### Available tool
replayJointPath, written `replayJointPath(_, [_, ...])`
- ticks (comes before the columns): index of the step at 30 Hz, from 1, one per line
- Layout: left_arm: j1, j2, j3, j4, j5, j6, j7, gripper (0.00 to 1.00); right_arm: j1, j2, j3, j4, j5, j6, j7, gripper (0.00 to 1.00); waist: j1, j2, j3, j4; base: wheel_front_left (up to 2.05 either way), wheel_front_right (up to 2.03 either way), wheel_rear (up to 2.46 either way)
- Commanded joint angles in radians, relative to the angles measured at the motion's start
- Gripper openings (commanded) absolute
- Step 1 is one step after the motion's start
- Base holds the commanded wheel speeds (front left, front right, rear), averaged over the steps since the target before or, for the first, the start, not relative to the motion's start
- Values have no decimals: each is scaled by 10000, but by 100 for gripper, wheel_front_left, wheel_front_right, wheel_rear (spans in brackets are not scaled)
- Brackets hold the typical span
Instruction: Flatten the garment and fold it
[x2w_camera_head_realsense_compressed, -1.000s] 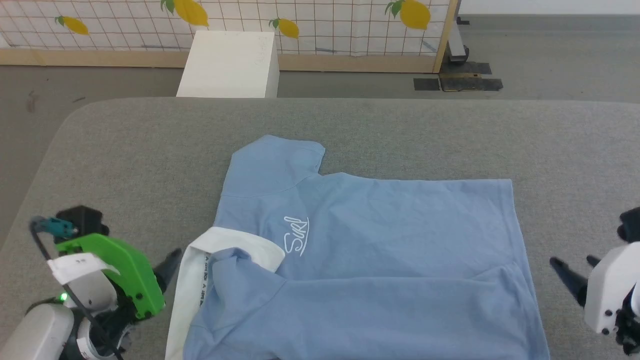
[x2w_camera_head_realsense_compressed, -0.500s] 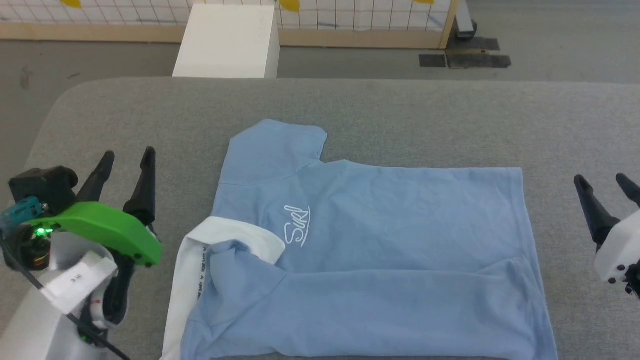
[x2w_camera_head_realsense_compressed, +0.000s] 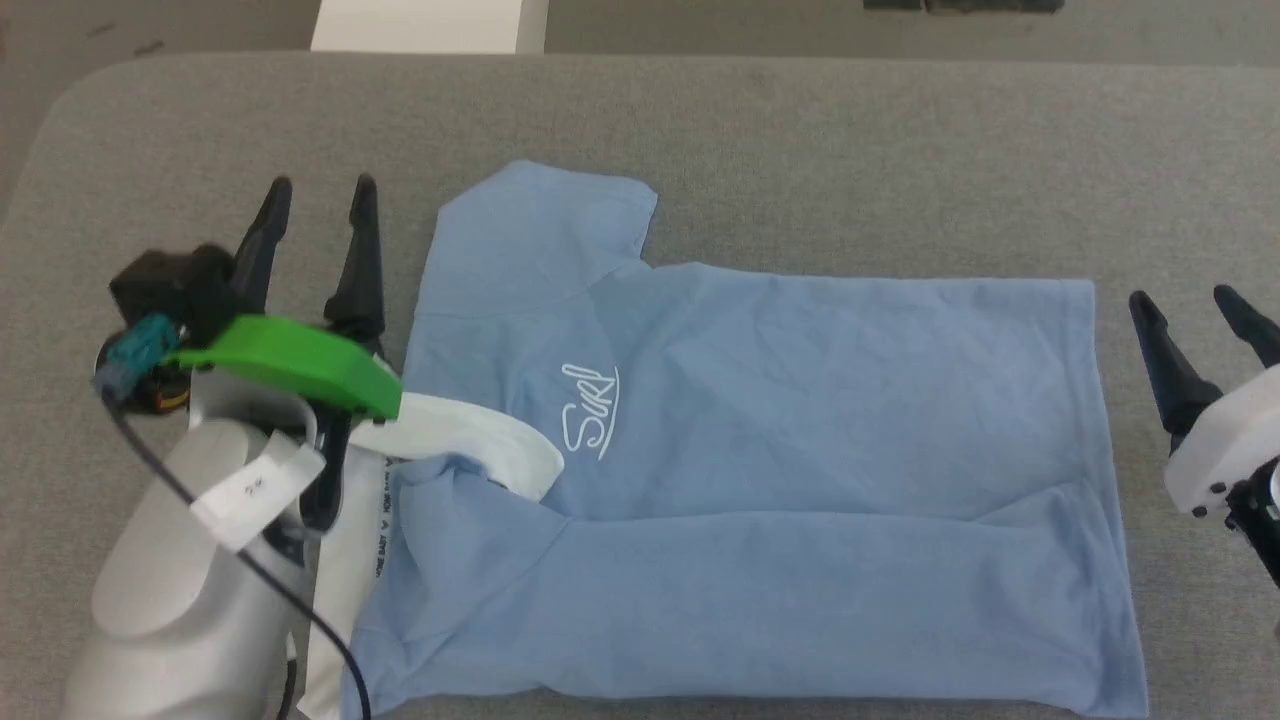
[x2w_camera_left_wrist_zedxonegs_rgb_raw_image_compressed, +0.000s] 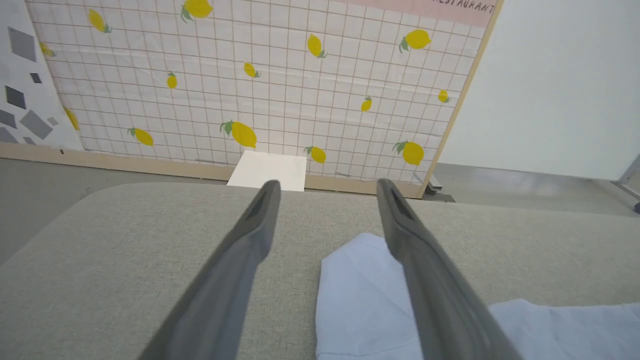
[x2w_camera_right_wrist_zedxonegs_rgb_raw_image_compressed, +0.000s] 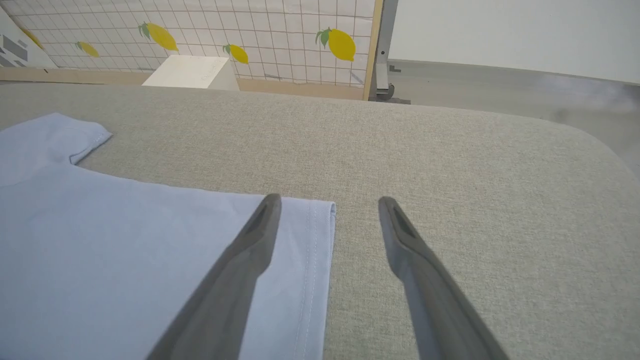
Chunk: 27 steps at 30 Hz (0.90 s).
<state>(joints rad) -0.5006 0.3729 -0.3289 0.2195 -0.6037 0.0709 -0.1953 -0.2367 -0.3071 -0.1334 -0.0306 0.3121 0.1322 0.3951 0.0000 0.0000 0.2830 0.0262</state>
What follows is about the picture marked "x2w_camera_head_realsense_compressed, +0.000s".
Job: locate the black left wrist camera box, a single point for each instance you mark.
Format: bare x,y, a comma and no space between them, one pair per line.
175,285

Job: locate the light blue t-shirt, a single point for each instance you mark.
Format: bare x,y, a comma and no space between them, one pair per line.
800,420

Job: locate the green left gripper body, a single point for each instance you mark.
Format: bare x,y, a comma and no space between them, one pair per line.
290,365

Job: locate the dark flat object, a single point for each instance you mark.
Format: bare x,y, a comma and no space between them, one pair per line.
960,5

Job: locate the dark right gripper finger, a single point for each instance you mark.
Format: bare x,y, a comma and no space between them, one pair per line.
1170,380
1255,325

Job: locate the white flat box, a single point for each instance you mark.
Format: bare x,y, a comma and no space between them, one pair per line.
430,25

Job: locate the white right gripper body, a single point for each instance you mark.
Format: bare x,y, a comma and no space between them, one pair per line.
1230,440

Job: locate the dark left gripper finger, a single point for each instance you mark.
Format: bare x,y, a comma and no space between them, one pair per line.
360,270
262,245

